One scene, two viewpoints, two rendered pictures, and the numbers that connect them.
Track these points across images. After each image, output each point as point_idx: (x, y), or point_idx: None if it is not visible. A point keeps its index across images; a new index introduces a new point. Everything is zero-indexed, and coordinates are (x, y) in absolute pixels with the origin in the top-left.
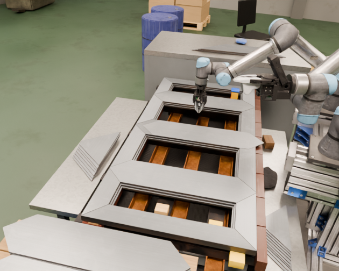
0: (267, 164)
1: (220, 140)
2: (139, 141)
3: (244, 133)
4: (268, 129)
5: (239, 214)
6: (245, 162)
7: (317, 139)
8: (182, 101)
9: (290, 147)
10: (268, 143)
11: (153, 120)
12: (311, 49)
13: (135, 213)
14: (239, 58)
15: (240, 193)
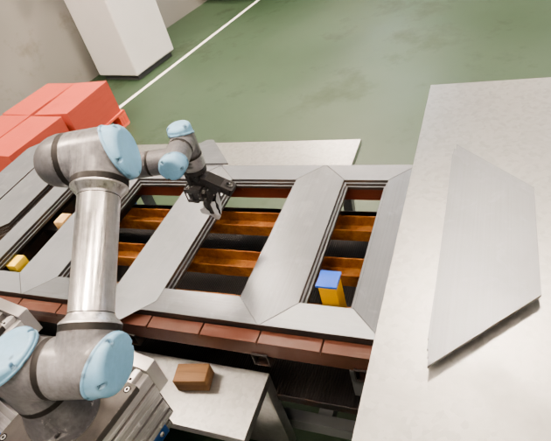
0: None
1: (148, 259)
2: None
3: (157, 292)
4: (259, 398)
5: (3, 274)
6: None
7: None
8: (294, 204)
9: (13, 304)
10: (177, 368)
11: (229, 179)
12: (72, 248)
13: (55, 197)
14: (413, 238)
15: (31, 276)
